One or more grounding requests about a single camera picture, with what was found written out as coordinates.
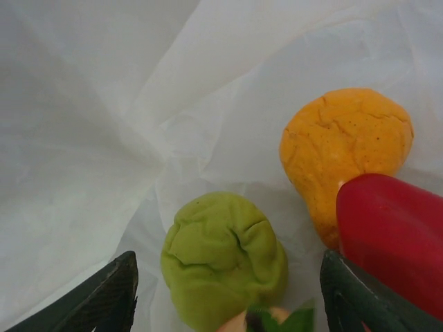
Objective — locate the smooth red toy fruit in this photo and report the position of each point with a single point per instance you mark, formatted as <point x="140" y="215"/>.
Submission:
<point x="391" y="224"/>

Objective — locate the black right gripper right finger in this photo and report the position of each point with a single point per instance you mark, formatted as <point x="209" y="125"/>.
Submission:
<point x="349" y="304"/>

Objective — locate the green squishy toy fruit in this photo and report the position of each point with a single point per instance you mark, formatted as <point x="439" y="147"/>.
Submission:
<point x="221" y="259"/>

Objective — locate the white plastic bag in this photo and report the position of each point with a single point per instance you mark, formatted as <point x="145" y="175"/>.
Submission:
<point x="104" y="103"/>

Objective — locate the peach toy fruit with leaves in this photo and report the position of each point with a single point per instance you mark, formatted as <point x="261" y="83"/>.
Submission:
<point x="273" y="312"/>

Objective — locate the orange squishy toy pear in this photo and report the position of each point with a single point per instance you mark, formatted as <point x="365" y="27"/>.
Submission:
<point x="346" y="138"/>

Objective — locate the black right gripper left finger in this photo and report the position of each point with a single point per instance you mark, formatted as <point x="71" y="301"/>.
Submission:
<point x="104" y="297"/>

